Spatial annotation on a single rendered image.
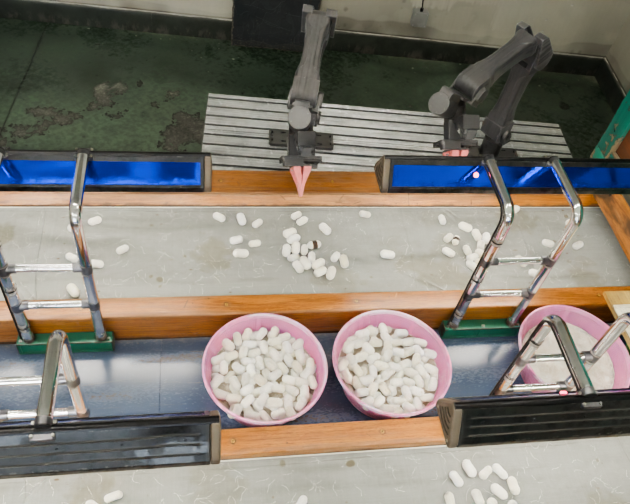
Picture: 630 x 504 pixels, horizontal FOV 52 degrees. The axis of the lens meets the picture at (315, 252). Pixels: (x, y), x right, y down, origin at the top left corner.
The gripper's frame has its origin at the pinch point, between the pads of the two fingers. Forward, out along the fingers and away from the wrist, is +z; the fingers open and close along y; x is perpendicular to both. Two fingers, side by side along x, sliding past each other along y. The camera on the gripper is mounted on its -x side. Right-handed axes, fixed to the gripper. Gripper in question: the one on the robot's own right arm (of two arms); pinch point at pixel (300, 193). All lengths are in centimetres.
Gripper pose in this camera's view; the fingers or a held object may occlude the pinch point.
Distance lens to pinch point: 167.4
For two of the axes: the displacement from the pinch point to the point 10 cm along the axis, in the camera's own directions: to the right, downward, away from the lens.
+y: 9.8, -0.1, 1.7
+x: -1.7, -0.2, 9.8
